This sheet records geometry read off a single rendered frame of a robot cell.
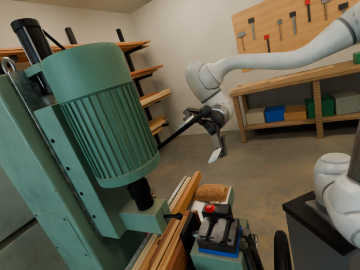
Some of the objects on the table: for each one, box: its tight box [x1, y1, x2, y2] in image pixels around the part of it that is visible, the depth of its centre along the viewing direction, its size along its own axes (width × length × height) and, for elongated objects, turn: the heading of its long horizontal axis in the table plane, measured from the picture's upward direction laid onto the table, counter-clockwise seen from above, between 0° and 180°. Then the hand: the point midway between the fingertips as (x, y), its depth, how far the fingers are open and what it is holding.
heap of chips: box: [193, 184, 230, 201], centre depth 81 cm, size 9×14×4 cm, turn 107°
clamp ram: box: [179, 212, 200, 258], centre depth 57 cm, size 9×8×9 cm
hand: (198, 142), depth 58 cm, fingers open, 13 cm apart
